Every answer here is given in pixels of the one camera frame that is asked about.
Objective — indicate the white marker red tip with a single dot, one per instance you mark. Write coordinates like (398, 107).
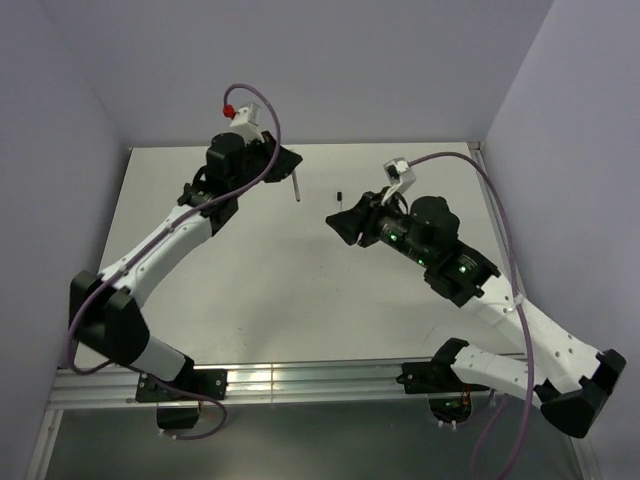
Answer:
(296, 187)

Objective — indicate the aluminium front rail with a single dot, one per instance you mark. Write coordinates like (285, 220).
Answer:
(283, 383)

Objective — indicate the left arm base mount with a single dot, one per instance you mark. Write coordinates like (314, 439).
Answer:
(190, 390)

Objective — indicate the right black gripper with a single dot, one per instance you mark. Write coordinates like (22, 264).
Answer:
(363, 216)

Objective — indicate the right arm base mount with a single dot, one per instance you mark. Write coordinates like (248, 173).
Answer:
(432, 378)

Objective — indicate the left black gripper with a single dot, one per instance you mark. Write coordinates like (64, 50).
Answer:
(282, 166)

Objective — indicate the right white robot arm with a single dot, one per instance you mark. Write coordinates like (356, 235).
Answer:
(568, 380)

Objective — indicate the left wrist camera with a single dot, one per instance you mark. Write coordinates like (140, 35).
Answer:
(243, 121)

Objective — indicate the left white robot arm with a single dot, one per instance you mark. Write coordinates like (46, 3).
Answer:
(105, 308)

